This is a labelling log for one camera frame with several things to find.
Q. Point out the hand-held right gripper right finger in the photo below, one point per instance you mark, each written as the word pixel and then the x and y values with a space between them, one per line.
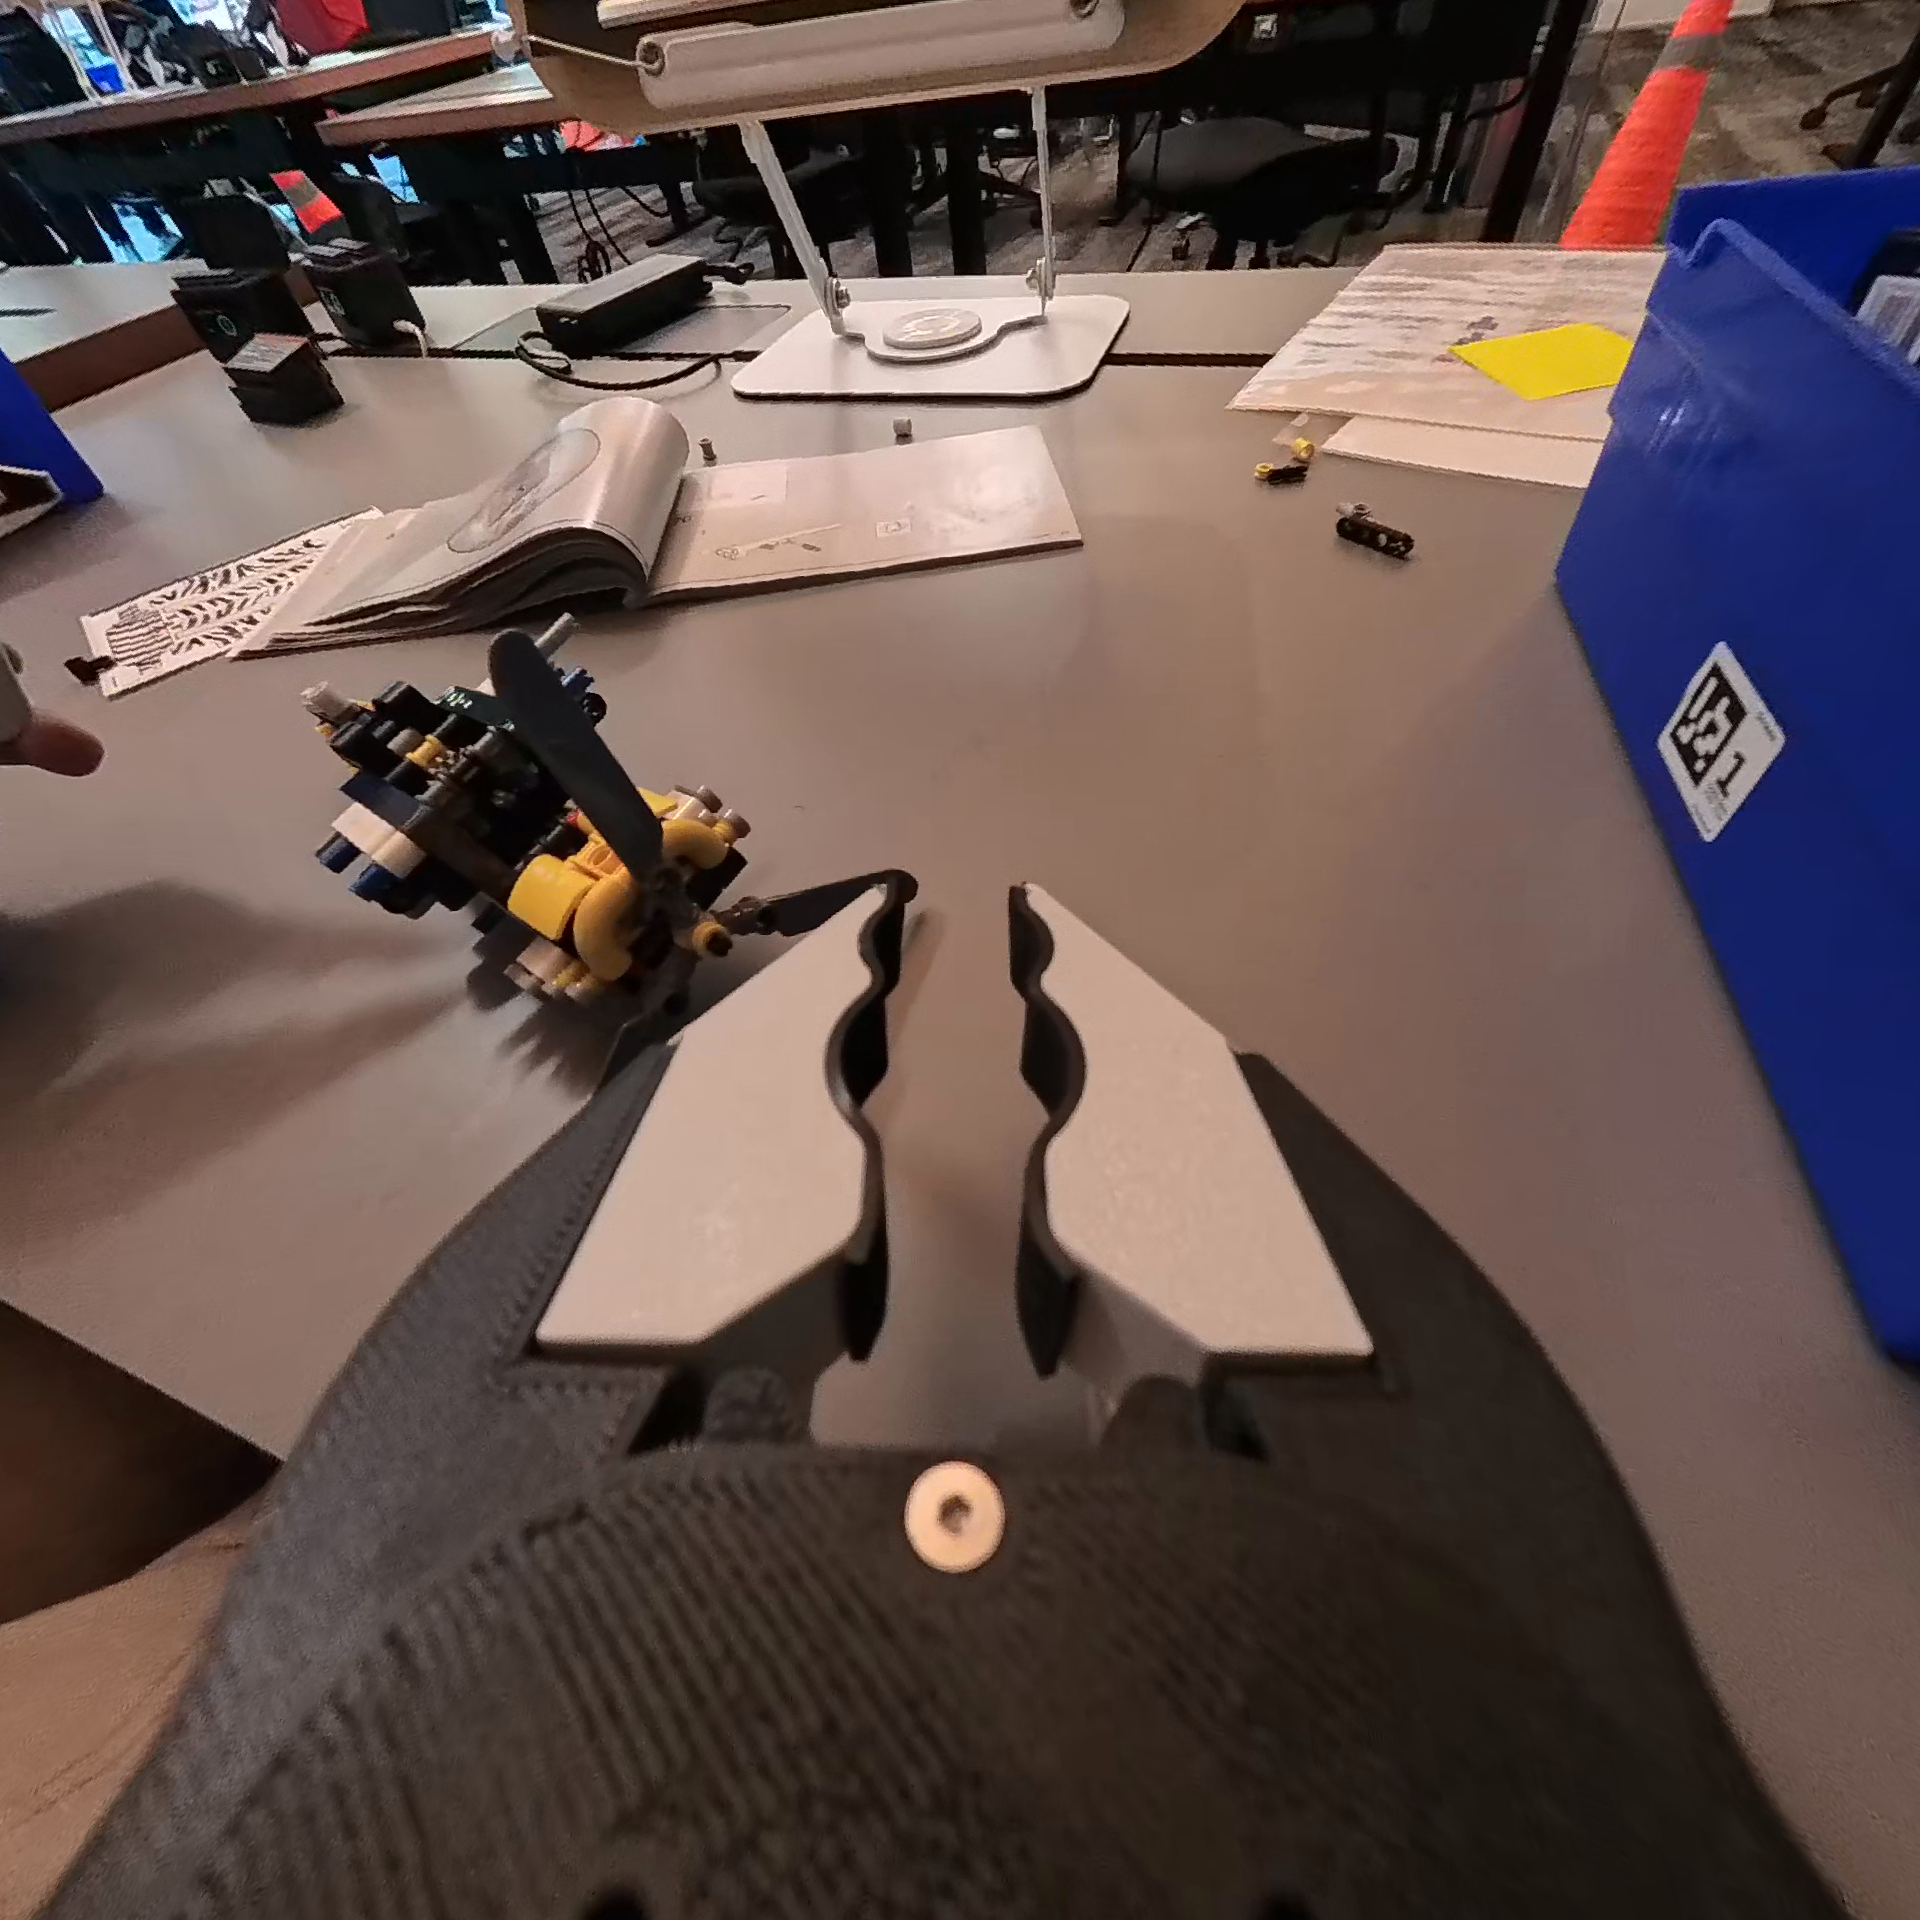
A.
pixel 1170 1201

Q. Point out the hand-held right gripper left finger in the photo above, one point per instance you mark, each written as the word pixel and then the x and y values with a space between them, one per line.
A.
pixel 734 1201

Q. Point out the lego instruction booklet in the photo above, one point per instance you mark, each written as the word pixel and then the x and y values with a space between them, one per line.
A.
pixel 901 504

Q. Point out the black grey lego piece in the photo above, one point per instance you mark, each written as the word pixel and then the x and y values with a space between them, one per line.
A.
pixel 1376 534

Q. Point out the person's left hand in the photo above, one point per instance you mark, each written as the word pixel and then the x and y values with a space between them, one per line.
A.
pixel 52 749

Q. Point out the striped sticker sheet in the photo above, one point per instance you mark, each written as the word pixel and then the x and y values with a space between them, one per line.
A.
pixel 181 615

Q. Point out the blue plastic bin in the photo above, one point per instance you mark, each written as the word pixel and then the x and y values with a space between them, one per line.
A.
pixel 1798 751
pixel 44 436

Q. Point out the black charger dock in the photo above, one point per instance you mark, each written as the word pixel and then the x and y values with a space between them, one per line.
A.
pixel 369 293

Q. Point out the grey desk pad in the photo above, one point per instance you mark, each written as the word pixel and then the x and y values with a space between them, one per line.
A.
pixel 494 319

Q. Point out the black power adapter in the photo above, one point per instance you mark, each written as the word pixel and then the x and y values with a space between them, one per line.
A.
pixel 622 300

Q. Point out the white paper sheet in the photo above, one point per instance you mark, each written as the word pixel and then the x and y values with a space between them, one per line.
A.
pixel 1469 452

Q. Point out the white desk stand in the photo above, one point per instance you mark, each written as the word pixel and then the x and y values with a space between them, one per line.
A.
pixel 961 352

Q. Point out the printed paper sheet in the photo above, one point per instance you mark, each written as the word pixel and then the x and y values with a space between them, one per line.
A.
pixel 1410 331

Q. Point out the yellow sticky note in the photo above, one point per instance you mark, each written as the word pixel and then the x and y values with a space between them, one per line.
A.
pixel 1545 359

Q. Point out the black office chair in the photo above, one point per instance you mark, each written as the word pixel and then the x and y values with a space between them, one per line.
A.
pixel 1237 173

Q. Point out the orange traffic cone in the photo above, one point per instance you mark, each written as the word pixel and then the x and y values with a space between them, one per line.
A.
pixel 1641 136

